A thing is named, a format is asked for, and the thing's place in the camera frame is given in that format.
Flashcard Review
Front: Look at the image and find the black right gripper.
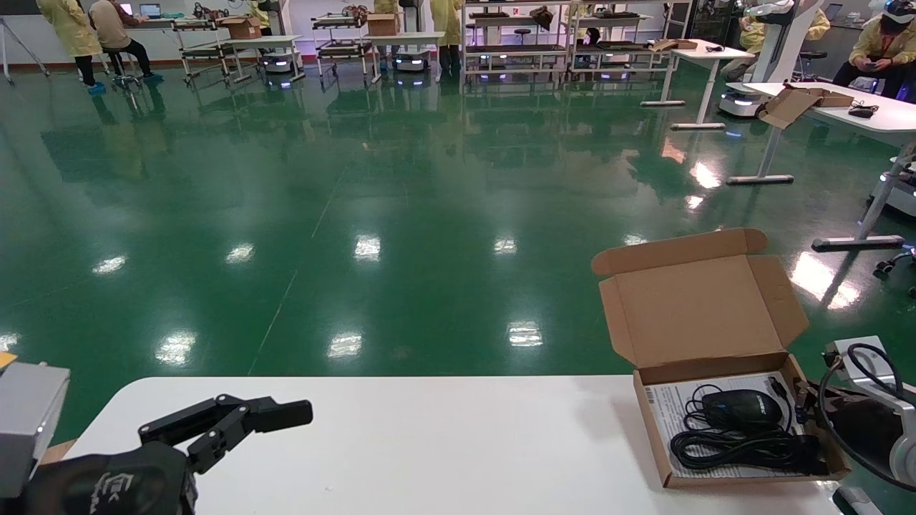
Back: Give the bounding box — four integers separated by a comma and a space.
791, 381, 905, 469

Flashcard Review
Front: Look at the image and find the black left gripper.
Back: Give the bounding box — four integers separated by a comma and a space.
20, 393, 313, 515

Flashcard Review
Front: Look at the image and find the brown cardboard storage box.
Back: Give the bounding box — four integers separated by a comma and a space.
591, 227, 852, 490

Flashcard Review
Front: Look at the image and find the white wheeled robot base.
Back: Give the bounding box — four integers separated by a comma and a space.
258, 50, 297, 78
392, 49, 433, 74
869, 157, 916, 219

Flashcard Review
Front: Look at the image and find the cardboard box with open flap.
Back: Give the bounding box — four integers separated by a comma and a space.
757, 86, 856, 131

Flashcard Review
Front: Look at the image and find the black computer mouse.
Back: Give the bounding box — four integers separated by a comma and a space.
700, 388, 786, 433

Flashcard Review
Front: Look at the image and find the white printed paper sheet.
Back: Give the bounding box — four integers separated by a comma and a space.
643, 371, 825, 480

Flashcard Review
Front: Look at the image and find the brown cardboard piece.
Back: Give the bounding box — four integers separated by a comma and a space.
39, 438, 77, 466

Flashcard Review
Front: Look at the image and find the swivel stool with casters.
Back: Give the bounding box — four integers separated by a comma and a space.
874, 249, 916, 300

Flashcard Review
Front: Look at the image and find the white work table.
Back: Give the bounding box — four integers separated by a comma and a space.
222, 34, 308, 84
726, 81, 916, 252
639, 39, 757, 132
360, 31, 449, 81

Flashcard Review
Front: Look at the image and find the white wheeled robot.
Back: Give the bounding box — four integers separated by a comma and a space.
718, 0, 824, 119

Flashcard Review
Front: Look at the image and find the person in yellow coat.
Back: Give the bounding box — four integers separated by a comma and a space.
36, 0, 108, 95
429, 0, 466, 74
832, 0, 916, 99
721, 11, 831, 81

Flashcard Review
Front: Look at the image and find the metal shelf cart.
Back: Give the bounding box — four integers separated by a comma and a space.
172, 14, 231, 85
312, 11, 374, 81

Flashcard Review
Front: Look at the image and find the white metal shelving rack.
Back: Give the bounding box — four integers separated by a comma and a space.
462, 0, 582, 78
576, 0, 679, 76

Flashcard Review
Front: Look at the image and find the person in tan shirt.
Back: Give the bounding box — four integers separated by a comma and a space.
88, 0, 167, 85

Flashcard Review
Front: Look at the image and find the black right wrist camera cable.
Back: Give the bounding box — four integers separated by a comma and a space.
818, 342, 916, 474

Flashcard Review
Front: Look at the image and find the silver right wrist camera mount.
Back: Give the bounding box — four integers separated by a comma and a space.
825, 335, 916, 430

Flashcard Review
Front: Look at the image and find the black coiled mouse cable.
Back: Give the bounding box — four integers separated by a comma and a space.
669, 376, 829, 478

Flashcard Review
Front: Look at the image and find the grey left wrist camera housing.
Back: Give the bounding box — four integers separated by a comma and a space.
0, 361, 71, 499

